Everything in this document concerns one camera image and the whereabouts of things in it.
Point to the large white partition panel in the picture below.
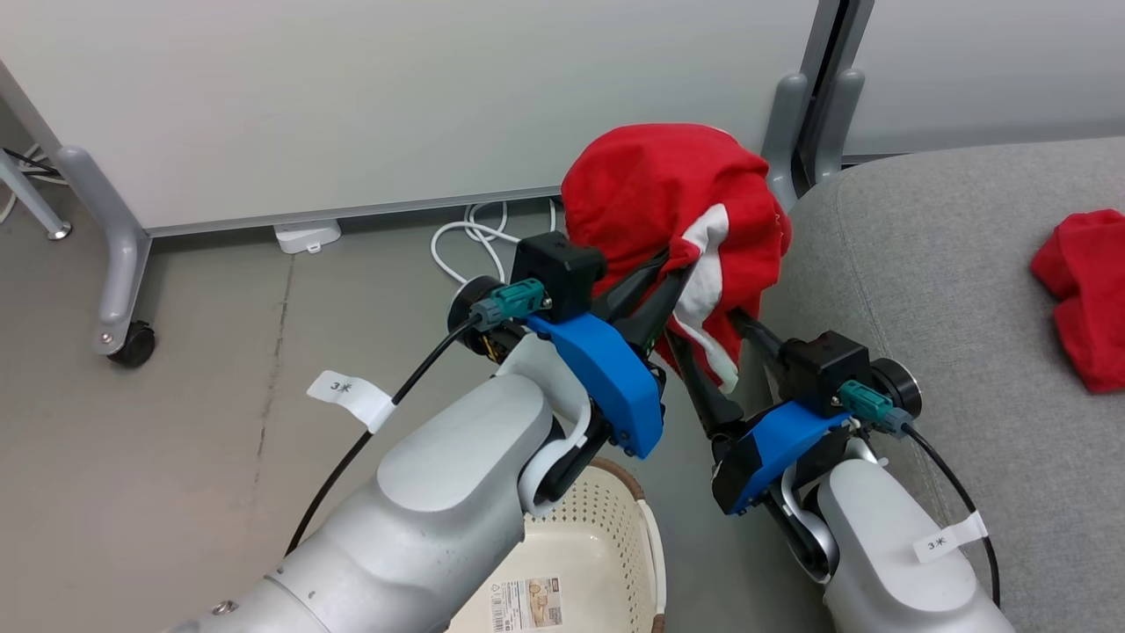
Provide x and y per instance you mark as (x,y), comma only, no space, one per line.
(352,97)

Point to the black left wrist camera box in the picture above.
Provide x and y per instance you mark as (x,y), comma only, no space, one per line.
(558,272)

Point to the printed basket sticker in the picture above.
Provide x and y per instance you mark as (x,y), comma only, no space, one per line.
(527,603)

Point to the cream perforated laundry basket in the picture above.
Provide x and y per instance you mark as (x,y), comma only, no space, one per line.
(606,545)

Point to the black caster wheel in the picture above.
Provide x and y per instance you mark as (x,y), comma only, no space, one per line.
(134,345)

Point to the plain red garment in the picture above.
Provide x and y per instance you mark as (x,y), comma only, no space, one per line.
(1085,290)

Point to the grey fabric sofa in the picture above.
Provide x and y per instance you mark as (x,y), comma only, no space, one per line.
(967,334)

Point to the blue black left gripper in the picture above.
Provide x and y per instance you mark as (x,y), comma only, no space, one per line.
(615,378)

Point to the red garment with white trim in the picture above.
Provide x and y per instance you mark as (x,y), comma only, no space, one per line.
(659,185)

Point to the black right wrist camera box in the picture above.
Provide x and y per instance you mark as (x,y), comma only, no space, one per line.
(822,369)

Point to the short grey partition foot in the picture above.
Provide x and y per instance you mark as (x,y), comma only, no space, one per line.
(784,132)

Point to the grey metal table leg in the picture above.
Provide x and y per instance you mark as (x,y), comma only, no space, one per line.
(35,202)

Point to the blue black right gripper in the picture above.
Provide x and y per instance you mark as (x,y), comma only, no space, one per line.
(773,444)

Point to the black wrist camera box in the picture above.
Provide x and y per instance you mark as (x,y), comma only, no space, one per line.
(822,369)
(558,272)

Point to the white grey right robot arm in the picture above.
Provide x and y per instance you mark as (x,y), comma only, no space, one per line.
(888,554)

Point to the narrow white partition panel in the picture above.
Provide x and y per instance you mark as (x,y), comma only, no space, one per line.
(993,70)

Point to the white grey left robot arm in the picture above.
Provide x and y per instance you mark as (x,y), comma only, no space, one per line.
(439,492)

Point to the slim grey partition foot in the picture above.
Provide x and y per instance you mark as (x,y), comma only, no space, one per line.
(835,132)

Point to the grey partition foot with caster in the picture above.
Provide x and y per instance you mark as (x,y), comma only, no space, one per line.
(114,255)

